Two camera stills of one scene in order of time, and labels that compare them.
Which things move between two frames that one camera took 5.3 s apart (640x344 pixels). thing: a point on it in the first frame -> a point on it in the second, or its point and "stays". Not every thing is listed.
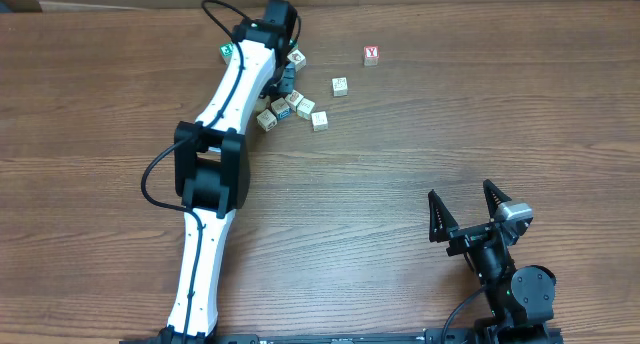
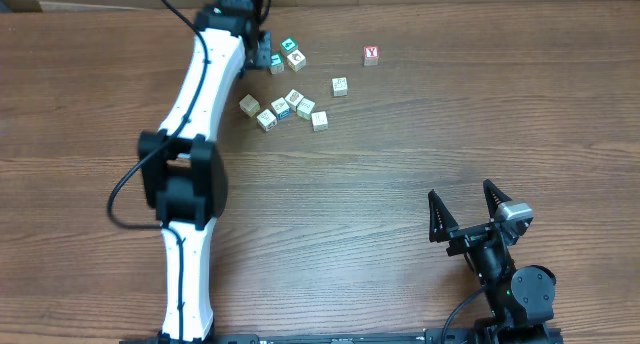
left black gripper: [274, 86] -> [264, 50]
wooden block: [267, 120] stays
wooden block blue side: [281, 108] stays
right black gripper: [467, 237] stays
